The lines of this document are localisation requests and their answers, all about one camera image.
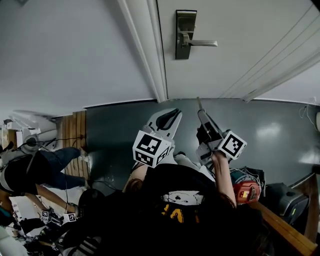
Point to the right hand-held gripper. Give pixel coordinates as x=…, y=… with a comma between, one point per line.
x=231, y=146

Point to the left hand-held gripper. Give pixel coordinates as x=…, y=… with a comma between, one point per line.
x=150, y=150

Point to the person's left forearm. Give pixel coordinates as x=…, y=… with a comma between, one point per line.
x=136, y=177

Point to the person's right forearm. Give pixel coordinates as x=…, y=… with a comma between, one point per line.
x=223, y=177

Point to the white door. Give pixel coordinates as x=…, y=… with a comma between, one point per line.
x=237, y=50

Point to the person's black shoe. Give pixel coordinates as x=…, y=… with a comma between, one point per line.
x=180, y=154

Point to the person's light grey trousers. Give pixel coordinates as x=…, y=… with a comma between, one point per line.
x=187, y=161

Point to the black bag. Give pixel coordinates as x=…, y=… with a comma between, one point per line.
x=257, y=177

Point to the red and teal power tool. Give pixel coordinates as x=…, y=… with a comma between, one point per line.
x=246, y=192

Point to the wooden slatted panel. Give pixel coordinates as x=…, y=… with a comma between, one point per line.
x=75, y=140

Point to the person's black printed shirt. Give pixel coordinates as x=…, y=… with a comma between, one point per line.
x=162, y=220

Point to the black plastic case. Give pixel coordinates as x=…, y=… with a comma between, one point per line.
x=287, y=202

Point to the white rounded machine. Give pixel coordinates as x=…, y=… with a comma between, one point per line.
x=35, y=135

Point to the white door frame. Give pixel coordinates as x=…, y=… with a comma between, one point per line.
x=147, y=50

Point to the brown wooden table frame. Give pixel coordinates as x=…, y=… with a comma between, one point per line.
x=282, y=225

